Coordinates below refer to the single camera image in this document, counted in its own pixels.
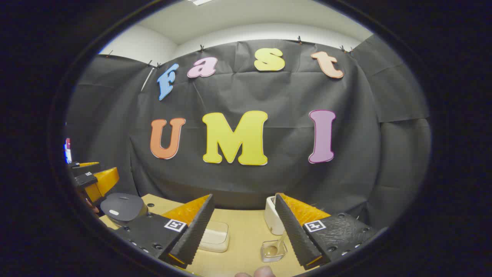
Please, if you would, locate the white toaster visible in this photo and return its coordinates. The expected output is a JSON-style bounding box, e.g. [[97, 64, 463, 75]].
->
[[264, 195, 286, 236]]

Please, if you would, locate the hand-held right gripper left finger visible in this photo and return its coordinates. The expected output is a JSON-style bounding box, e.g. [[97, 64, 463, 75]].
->
[[111, 194, 216, 270]]

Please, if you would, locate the dark grey rice cooker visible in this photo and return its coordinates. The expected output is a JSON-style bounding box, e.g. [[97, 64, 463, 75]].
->
[[100, 192, 149, 227]]

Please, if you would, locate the wooden spoon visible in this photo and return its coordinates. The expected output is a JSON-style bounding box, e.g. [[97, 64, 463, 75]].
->
[[265, 231, 287, 257]]

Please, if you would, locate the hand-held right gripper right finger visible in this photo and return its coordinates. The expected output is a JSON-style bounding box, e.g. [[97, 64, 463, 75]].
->
[[274, 192, 379, 270]]

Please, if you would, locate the clear glass chopstick holder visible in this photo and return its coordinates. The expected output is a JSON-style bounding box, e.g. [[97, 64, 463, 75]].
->
[[260, 239, 288, 264]]

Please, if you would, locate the clear box of white rice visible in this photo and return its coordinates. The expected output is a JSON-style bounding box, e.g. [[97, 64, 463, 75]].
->
[[198, 220, 231, 253]]

